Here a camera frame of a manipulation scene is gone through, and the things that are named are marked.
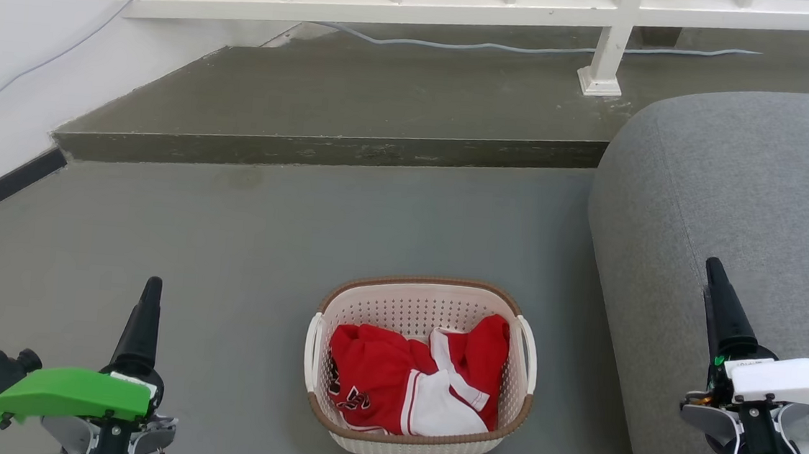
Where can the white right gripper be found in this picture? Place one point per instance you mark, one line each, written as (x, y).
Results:
(797, 380)

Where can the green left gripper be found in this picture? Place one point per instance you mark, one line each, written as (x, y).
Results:
(74, 392)

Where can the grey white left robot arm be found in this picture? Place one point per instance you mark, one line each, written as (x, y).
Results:
(70, 437)

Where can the grey fabric sofa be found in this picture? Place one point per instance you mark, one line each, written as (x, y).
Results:
(739, 195)

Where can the red and white jersey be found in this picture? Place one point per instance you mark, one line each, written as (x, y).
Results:
(378, 376)

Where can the white wooden railing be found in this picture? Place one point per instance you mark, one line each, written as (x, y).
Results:
(393, 6)

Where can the cream perforated laundry basket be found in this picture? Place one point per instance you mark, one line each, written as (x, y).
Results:
(412, 307)

